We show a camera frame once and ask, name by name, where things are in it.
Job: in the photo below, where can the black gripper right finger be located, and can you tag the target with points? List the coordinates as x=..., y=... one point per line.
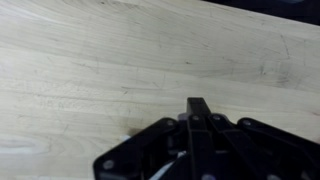
x=267, y=152

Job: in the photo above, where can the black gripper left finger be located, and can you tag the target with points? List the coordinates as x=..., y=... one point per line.
x=185, y=146

